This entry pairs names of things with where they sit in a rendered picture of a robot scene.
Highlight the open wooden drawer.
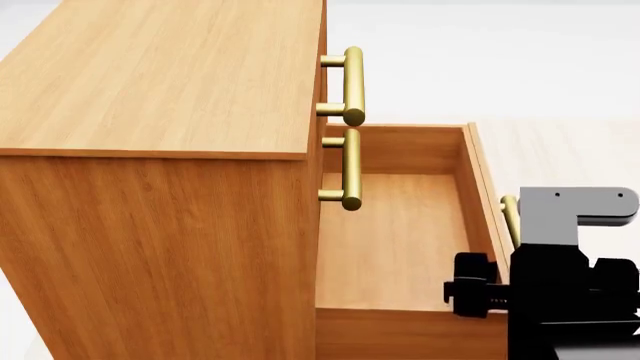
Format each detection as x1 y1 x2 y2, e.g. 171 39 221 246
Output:
314 121 522 360

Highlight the wooden cabinet body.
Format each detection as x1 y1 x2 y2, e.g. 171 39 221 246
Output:
0 0 329 360

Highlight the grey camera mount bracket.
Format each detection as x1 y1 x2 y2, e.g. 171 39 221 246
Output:
518 186 640 248

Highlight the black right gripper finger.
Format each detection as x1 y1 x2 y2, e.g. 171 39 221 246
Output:
443 252 510 321
588 257 640 294

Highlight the brass drawer handle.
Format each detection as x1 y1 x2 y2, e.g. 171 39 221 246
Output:
499 194 523 251

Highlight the long brass cabinet handle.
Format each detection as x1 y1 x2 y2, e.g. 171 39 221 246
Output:
315 45 367 128

